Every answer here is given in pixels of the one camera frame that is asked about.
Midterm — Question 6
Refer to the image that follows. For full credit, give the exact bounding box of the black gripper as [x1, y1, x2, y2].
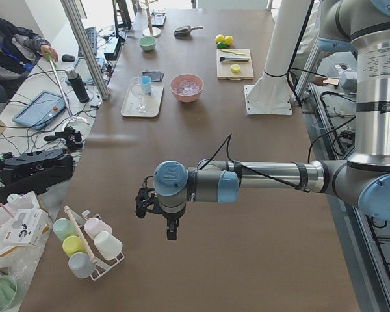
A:
[161, 209, 184, 241]

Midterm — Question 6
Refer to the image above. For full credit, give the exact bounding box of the metal ice scoop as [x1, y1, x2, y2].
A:
[174, 25, 203, 37]

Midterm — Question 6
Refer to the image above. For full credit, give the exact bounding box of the white cup rack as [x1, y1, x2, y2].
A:
[71, 209, 125, 281]

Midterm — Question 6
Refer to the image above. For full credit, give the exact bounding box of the white plastic cup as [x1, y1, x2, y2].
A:
[94, 231, 123, 260]

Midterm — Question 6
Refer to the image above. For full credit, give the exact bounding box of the pink plastic cup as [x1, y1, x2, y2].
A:
[84, 217, 112, 239]

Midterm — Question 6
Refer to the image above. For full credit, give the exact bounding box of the grey-blue plastic cup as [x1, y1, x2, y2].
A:
[68, 252, 95, 279]

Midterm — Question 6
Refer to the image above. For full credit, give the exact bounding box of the yellow plastic cup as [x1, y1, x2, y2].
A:
[62, 235, 86, 257]

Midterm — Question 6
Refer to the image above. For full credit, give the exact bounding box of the green plastic cup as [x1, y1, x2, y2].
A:
[52, 218, 77, 242]

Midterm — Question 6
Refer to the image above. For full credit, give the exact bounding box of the pink bowl of ice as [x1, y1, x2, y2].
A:
[170, 74, 204, 103]

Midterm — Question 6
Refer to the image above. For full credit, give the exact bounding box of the blue plastic cup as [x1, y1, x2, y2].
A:
[140, 75, 151, 95]

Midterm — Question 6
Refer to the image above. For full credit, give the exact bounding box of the wooden cup tree stand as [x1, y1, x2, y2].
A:
[139, 0, 161, 38]

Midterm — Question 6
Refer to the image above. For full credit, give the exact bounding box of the wooden stick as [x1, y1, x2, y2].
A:
[64, 205, 98, 265]

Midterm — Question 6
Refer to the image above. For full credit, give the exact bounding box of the beige serving tray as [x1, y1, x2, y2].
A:
[120, 83, 164, 118]

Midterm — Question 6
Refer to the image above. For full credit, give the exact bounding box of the clear wine glass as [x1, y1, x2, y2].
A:
[130, 77, 147, 113]

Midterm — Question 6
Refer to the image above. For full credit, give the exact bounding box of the black bag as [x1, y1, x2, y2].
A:
[0, 149, 73, 203]

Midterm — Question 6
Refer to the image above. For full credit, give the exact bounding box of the grey folded cloth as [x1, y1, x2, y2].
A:
[142, 71, 164, 82]

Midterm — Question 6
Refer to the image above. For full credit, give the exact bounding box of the half lemon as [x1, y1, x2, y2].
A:
[231, 64, 241, 73]

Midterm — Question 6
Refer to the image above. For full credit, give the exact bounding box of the black thermos bottle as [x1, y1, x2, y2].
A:
[65, 67, 90, 103]

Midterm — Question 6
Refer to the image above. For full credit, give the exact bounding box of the wooden cutting board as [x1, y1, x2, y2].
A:
[216, 49, 254, 81]

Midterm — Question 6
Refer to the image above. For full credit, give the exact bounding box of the metal muddler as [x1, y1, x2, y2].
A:
[219, 56, 250, 62]

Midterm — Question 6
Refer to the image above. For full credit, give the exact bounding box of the blue teach pendant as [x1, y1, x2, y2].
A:
[12, 91, 66, 130]

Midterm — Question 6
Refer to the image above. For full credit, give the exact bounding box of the yellow plastic knife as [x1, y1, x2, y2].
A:
[221, 49, 246, 55]

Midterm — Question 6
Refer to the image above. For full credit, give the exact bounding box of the green bowl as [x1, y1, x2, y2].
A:
[138, 36, 157, 51]

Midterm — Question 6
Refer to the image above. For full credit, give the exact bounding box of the green lime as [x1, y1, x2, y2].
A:
[216, 42, 228, 49]

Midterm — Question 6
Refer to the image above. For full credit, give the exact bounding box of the yellow lemon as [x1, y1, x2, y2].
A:
[215, 34, 225, 43]
[224, 35, 234, 46]

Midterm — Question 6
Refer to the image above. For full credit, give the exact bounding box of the black tray with glasses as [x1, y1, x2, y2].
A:
[151, 12, 166, 27]

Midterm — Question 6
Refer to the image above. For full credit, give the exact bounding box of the person at desk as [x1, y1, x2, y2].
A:
[0, 18, 59, 103]

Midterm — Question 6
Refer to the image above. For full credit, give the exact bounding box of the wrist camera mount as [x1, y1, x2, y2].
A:
[135, 175, 158, 219]

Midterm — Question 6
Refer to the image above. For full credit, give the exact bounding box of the aluminium frame post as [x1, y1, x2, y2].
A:
[60, 0, 109, 100]

